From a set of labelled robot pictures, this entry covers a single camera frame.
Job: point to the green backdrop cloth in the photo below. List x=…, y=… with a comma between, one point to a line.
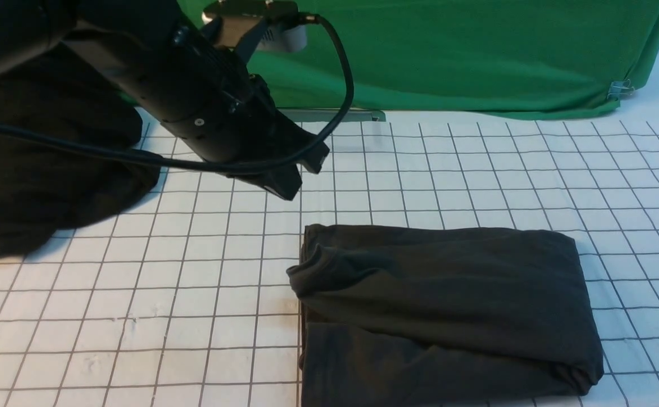
x=516, y=59

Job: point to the gray long-sleeve top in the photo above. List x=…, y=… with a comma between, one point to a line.
x=396, y=316

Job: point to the silver binder clip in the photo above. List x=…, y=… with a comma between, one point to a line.
x=619, y=90

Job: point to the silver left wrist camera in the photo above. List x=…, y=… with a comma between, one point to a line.
x=249, y=26

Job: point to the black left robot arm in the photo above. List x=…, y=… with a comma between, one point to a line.
x=31, y=28

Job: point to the gray metal table bracket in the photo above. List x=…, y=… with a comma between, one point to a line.
x=324, y=115

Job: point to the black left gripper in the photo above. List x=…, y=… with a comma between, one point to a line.
x=205, y=95

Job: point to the black crumpled garment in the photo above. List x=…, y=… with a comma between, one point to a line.
x=43, y=190

